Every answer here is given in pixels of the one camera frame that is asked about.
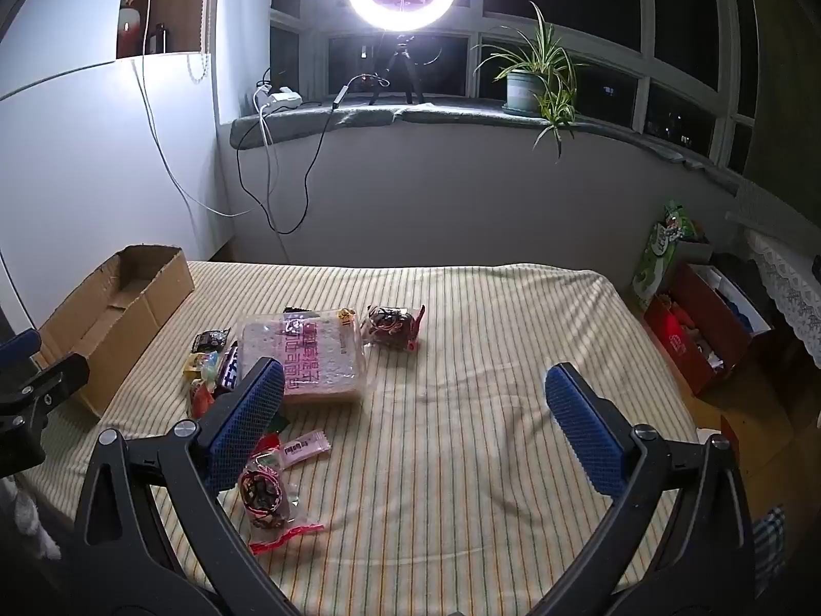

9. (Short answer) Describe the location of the green snack bag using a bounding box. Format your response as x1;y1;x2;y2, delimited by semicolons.
632;200;697;312

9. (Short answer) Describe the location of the black cable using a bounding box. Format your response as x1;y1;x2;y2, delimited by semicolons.
236;73;389;264

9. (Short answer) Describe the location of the white cable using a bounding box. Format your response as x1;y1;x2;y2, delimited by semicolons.
131;0;252;218

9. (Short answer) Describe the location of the grey plant pot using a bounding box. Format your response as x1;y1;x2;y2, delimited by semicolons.
503;70;546;118

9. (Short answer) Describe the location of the red cardboard box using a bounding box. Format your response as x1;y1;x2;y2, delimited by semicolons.
643;261;774;397

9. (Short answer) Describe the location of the red and white jar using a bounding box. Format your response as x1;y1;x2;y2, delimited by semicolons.
117;0;143;57

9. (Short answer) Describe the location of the brown cardboard box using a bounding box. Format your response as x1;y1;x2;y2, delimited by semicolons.
35;244;195;418

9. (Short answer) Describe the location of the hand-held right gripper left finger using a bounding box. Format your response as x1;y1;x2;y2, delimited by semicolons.
73;357;286;616

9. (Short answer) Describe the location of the pink candy packet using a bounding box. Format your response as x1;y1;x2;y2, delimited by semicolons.
280;430;331;468

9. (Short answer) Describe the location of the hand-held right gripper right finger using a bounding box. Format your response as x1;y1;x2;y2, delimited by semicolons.
544;362;758;616

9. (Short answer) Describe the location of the striped bed sheet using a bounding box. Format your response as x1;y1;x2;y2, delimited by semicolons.
13;260;700;598

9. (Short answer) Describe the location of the white power strip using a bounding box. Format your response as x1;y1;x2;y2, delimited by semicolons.
257;85;304;110

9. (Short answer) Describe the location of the plaid cloth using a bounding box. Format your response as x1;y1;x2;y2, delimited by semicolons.
752;506;789;591

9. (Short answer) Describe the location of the white lace cloth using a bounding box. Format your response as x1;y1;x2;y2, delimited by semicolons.
725;180;821;367

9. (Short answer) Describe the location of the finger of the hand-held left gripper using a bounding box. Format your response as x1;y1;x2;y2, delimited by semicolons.
0;329;41;367
0;354;91;437

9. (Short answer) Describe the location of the black tripod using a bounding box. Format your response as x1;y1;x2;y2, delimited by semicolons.
368;32;427;105

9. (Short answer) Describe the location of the large pink snack bag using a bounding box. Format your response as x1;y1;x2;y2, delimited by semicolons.
239;309;366;407

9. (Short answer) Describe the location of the red snack packet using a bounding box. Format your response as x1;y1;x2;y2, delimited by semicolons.
189;380;219;418

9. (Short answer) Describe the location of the spider plant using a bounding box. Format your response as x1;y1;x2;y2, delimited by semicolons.
471;1;588;161

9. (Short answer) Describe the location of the clear wrapped date snack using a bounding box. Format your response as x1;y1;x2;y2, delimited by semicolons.
237;433;325;556
362;303;427;353

